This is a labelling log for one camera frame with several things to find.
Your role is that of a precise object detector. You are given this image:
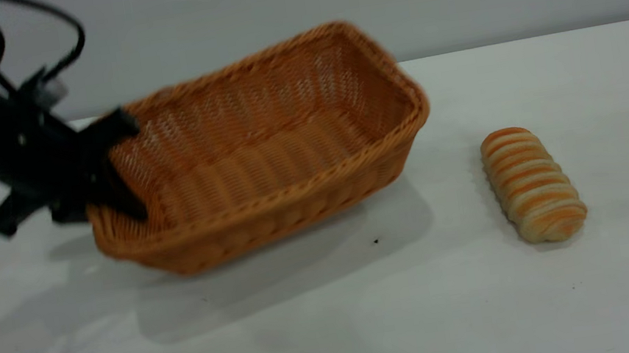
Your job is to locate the orange woven wicker basket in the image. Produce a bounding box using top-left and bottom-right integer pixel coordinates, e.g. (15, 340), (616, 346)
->
(65, 10), (448, 289)

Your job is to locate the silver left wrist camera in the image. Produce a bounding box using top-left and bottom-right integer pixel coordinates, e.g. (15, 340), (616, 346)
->
(33, 73), (73, 111)

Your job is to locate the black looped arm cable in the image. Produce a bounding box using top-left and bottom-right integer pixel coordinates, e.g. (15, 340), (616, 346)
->
(0, 0), (93, 98)

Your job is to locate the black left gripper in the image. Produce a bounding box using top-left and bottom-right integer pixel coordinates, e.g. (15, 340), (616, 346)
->
(0, 97), (154, 241)

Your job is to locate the striped bread roll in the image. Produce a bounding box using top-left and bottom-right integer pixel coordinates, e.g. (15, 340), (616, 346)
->
(478, 118), (592, 251)

